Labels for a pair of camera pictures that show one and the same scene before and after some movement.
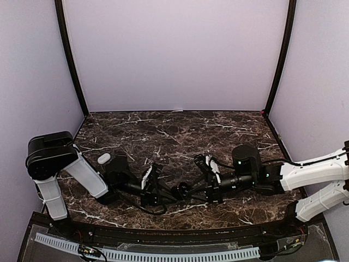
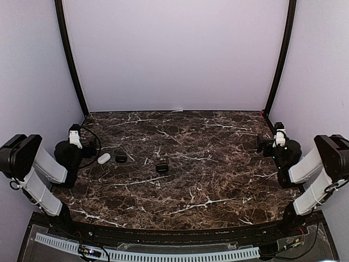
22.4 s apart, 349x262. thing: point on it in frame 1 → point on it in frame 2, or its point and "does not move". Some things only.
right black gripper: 212,191 → 262,143
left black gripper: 154,200 → 88,154
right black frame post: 289,29 does not move
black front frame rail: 299,240 does not move
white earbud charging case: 103,158 does not move
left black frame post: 62,22 does not move
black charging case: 176,194 → 162,167
